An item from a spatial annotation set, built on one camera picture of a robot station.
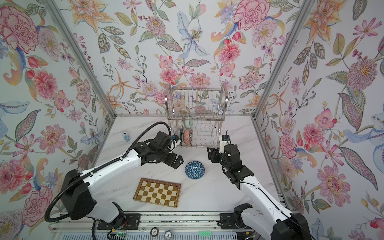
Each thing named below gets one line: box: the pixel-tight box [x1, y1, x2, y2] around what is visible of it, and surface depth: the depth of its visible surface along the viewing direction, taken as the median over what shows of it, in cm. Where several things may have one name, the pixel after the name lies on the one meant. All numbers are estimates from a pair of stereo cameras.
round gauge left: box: [150, 227, 159, 237], surface depth 73 cm
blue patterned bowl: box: [185, 160, 206, 180], surface depth 92 cm
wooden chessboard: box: [133, 177, 182, 208], surface depth 82 cm
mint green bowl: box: [184, 120, 193, 129], surface depth 101 cm
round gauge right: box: [164, 230, 173, 240], surface depth 68 cm
